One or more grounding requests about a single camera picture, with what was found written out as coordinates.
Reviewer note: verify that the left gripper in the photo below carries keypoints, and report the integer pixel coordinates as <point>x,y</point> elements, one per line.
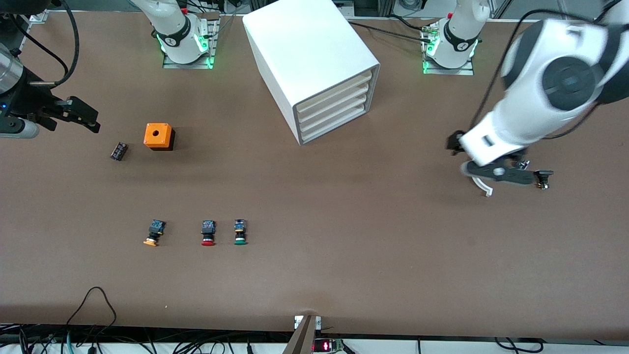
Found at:
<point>516,158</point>

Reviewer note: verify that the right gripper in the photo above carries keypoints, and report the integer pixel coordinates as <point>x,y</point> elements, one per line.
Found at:
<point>30,100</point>

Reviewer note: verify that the green push button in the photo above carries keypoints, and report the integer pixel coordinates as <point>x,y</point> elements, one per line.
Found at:
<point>240,232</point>

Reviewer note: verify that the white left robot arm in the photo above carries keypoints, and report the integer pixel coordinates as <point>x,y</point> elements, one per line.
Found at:
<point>565,78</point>

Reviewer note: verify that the yellow push button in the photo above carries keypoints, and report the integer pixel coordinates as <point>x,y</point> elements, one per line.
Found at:
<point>155,230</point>

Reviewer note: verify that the red push button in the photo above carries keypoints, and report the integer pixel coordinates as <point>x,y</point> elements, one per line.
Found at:
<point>208,231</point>

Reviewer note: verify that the small black terminal block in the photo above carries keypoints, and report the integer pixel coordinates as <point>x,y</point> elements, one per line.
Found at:
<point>119,151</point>

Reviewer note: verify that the white curved plastic arc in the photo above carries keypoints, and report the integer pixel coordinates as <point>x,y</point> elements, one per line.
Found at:
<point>482,188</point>

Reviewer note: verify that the small grey metal part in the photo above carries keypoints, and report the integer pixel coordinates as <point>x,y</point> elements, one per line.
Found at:
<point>525,163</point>

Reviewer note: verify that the orange box with hole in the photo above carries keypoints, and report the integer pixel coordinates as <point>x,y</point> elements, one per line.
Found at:
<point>157,135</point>

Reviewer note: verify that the red lit electronic module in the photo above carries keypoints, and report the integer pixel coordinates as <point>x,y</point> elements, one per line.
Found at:
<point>327,345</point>

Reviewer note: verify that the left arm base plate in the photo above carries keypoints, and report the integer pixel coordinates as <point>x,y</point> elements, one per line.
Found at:
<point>449,71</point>

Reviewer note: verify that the aluminium frame corner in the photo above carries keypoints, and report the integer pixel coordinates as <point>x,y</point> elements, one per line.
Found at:
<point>38,16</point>

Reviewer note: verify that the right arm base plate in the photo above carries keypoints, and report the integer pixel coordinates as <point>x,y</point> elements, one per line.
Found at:
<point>189,65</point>

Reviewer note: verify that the grey camera post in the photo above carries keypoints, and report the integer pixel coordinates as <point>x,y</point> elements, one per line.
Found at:
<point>302,337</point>

